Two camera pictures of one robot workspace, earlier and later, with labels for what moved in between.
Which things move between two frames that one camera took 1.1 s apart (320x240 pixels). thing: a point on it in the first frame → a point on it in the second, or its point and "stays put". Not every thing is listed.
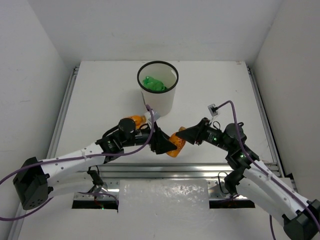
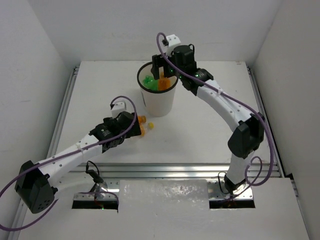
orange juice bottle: [179, 142] → [163, 83]
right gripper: [196, 133] → [158, 60]
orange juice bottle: [139, 120] stays put
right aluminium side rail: [275, 166] stays put
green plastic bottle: [153, 84] stays put
